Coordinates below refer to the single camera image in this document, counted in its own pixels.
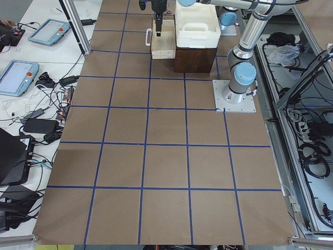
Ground black power adapter top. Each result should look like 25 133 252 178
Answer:
81 19 96 26

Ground blue teach pendant lower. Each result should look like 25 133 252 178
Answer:
1 60 40 97

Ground dark wooden cabinet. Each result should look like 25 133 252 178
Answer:
174 47 217 73

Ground black power brick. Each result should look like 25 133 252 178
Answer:
23 119 59 134

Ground blue teach pendant upper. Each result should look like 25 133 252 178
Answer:
28 19 71 46

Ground white drawer handle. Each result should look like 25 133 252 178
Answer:
145 28 152 46

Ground aluminium frame post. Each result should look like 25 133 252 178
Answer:
59 0 91 56

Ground black cloth bundle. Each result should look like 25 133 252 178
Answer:
266 32 296 46

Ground blue teach pendant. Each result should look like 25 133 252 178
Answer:
28 19 71 46
1 60 40 97

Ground light wooden drawer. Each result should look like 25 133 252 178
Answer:
150 19 176 59

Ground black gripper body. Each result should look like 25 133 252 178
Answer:
151 0 167 13

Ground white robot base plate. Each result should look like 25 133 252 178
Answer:
212 80 256 113

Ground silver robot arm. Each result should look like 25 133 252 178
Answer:
215 6 239 36
175 1 299 104

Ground person hand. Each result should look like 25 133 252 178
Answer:
1 19 17 28

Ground black laptop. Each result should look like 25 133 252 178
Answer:
1 129 35 186

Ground white crumpled cloth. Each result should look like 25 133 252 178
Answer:
267 45 300 67

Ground black coiled cables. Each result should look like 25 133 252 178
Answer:
298 142 331 180

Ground white plastic tray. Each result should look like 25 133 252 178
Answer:
175 2 221 48

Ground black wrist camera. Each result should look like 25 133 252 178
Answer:
138 0 146 11

